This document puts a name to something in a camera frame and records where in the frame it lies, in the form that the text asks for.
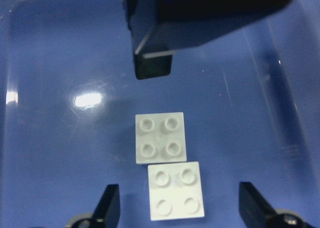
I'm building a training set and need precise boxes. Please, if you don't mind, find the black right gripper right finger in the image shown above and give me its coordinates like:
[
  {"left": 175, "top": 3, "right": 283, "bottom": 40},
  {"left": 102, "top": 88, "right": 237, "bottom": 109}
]
[{"left": 238, "top": 181, "right": 277, "bottom": 228}]

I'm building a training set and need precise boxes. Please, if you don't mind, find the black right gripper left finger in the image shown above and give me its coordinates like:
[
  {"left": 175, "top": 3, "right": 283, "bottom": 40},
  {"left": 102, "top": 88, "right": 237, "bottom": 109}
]
[{"left": 91, "top": 184, "right": 120, "bottom": 228}]

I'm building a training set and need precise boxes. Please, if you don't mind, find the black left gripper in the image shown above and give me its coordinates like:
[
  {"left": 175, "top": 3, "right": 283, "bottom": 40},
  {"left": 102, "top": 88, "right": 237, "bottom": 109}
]
[{"left": 121, "top": 0, "right": 291, "bottom": 80}]

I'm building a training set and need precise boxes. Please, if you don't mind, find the white block plain top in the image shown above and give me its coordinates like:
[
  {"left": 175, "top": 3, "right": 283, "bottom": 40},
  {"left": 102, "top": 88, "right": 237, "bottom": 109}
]
[{"left": 147, "top": 161, "right": 205, "bottom": 221}]

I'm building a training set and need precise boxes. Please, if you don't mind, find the white block with studs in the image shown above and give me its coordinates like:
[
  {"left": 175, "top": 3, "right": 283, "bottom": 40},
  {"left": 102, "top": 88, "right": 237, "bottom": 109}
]
[{"left": 135, "top": 112, "right": 187, "bottom": 165}]

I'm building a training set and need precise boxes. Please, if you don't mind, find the blue plastic tray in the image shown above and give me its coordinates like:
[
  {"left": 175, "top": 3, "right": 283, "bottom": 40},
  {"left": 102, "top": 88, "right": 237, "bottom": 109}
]
[{"left": 0, "top": 0, "right": 320, "bottom": 228}]

